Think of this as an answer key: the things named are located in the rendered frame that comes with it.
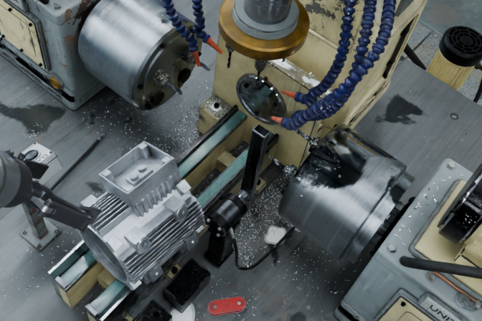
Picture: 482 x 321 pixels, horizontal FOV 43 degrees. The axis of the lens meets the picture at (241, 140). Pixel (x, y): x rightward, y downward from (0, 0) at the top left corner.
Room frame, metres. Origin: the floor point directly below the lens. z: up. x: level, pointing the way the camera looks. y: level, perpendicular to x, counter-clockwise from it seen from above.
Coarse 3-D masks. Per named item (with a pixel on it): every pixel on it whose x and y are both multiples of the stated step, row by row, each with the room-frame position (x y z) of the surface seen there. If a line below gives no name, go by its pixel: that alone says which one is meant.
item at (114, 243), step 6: (180, 186) 0.60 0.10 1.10; (186, 186) 0.60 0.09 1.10; (180, 192) 0.59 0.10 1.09; (108, 240) 0.46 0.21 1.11; (114, 240) 0.46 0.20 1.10; (108, 246) 0.45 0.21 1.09; (114, 246) 0.45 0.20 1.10; (120, 246) 0.45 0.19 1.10; (96, 258) 0.49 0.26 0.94; (138, 282) 0.43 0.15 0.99; (132, 288) 0.42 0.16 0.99
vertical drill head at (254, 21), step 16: (240, 0) 0.89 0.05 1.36; (256, 0) 0.84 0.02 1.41; (272, 0) 0.84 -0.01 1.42; (288, 0) 0.86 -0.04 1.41; (224, 16) 0.86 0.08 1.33; (240, 16) 0.85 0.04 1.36; (256, 16) 0.84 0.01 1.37; (272, 16) 0.84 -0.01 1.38; (288, 16) 0.87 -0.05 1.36; (304, 16) 0.90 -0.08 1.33; (224, 32) 0.83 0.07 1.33; (240, 32) 0.83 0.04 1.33; (256, 32) 0.82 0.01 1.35; (272, 32) 0.82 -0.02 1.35; (288, 32) 0.84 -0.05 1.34; (304, 32) 0.86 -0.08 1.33; (240, 48) 0.80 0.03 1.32; (256, 48) 0.79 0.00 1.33; (272, 48) 0.80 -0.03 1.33; (288, 48) 0.81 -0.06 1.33; (256, 64) 0.81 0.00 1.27; (256, 80) 0.82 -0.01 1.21
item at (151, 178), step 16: (144, 144) 0.68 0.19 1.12; (128, 160) 0.64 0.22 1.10; (144, 160) 0.65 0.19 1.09; (160, 160) 0.65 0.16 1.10; (112, 176) 0.59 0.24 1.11; (128, 176) 0.60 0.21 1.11; (144, 176) 0.60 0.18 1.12; (160, 176) 0.60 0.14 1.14; (176, 176) 0.62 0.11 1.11; (112, 192) 0.57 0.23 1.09; (128, 192) 0.54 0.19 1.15; (144, 192) 0.56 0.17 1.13; (160, 192) 0.58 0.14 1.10; (144, 208) 0.54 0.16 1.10
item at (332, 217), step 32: (320, 160) 0.69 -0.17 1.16; (352, 160) 0.70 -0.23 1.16; (384, 160) 0.72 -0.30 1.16; (288, 192) 0.64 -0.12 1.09; (320, 192) 0.63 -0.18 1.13; (352, 192) 0.63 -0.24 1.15; (384, 192) 0.64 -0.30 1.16; (320, 224) 0.59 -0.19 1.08; (352, 224) 0.58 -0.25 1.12; (384, 224) 0.61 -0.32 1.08; (352, 256) 0.55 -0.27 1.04
